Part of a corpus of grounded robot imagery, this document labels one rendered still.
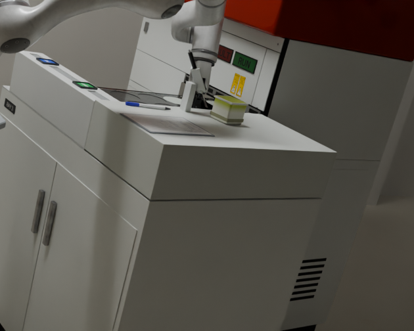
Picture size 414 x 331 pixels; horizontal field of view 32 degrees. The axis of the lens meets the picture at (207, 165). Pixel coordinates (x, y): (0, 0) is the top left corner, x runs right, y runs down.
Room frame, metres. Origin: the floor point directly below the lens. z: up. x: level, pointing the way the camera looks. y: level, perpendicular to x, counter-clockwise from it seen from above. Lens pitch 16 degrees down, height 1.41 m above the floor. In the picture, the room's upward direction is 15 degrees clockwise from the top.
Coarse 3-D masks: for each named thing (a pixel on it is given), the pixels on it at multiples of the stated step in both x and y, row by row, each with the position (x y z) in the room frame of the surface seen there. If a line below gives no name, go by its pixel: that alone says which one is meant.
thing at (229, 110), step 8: (216, 96) 2.04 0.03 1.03; (224, 96) 2.07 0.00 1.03; (216, 104) 2.04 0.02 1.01; (224, 104) 2.02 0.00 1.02; (232, 104) 2.00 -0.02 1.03; (240, 104) 2.03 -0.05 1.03; (216, 112) 2.03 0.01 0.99; (224, 112) 2.01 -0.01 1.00; (232, 112) 2.01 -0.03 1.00; (240, 112) 2.04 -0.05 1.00; (224, 120) 2.01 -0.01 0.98; (232, 120) 2.02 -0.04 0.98; (240, 120) 2.04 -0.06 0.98
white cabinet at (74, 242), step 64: (0, 192) 2.24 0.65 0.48; (64, 192) 1.92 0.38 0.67; (128, 192) 1.70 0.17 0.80; (0, 256) 2.17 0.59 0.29; (64, 256) 1.87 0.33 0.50; (128, 256) 1.64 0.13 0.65; (192, 256) 1.74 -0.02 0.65; (256, 256) 1.90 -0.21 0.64; (0, 320) 2.11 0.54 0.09; (64, 320) 1.81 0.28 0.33; (128, 320) 1.64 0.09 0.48; (192, 320) 1.78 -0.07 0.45; (256, 320) 1.96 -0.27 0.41
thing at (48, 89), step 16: (16, 64) 2.28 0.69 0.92; (32, 64) 2.20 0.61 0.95; (48, 64) 2.20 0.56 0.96; (16, 80) 2.27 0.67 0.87; (32, 80) 2.18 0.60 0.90; (48, 80) 2.10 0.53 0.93; (64, 80) 2.04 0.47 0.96; (80, 80) 2.10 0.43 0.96; (16, 96) 2.25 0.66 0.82; (32, 96) 2.17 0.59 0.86; (48, 96) 2.09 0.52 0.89; (64, 96) 2.01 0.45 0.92; (80, 96) 1.95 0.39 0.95; (96, 96) 1.97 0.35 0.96; (48, 112) 2.07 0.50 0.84; (64, 112) 2.00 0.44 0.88; (80, 112) 1.93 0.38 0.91; (64, 128) 1.99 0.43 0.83; (80, 128) 1.92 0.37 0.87; (80, 144) 1.91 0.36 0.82
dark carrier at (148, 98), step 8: (112, 96) 2.27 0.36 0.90; (120, 96) 2.31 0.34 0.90; (128, 96) 2.34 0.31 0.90; (136, 96) 2.37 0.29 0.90; (144, 96) 2.40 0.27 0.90; (152, 96) 2.44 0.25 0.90; (160, 96) 2.47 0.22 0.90; (168, 96) 2.51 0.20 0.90; (160, 104) 2.34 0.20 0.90; (168, 104) 2.37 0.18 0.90; (176, 104) 2.40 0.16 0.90
